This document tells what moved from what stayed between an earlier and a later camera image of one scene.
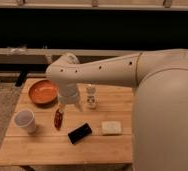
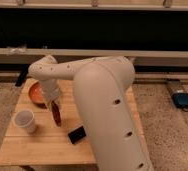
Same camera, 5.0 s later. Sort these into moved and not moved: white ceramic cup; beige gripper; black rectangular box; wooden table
Moved: beige gripper
Not moved: white ceramic cup; wooden table; black rectangular box
